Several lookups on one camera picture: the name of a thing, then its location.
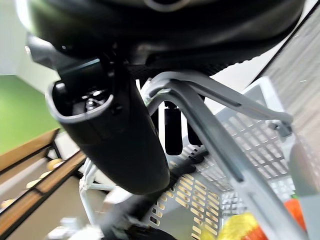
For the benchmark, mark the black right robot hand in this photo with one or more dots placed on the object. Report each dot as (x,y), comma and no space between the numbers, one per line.
(125,140)

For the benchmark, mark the grey plastic shopping basket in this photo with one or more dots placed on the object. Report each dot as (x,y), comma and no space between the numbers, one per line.
(250,140)

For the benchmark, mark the pale yellow potato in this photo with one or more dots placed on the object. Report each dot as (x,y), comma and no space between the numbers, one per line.
(6,203)
(55,163)
(33,183)
(45,175)

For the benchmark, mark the wooden display shelf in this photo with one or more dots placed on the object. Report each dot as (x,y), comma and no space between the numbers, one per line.
(30,197)

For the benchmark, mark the yellow corn cob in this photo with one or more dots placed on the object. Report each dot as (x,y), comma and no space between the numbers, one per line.
(237,226)

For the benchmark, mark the orange carrot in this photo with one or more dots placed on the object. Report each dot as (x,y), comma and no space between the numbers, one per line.
(296,212)

